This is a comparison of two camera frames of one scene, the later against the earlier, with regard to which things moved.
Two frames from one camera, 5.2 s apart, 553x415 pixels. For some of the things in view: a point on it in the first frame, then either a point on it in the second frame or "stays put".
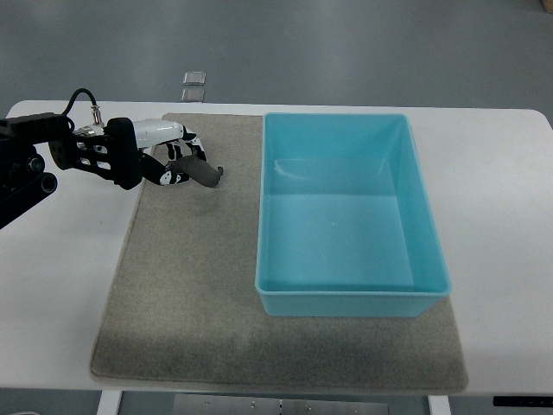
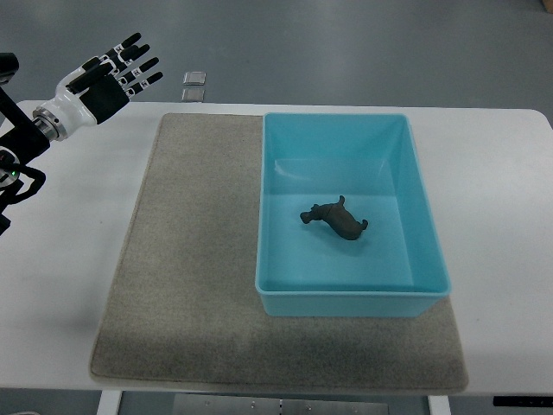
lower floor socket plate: x=193 y=95 stays put
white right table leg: x=439 y=405 stays put
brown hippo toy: x=197 y=169 -> x=338 y=217
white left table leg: x=109 y=403 stays put
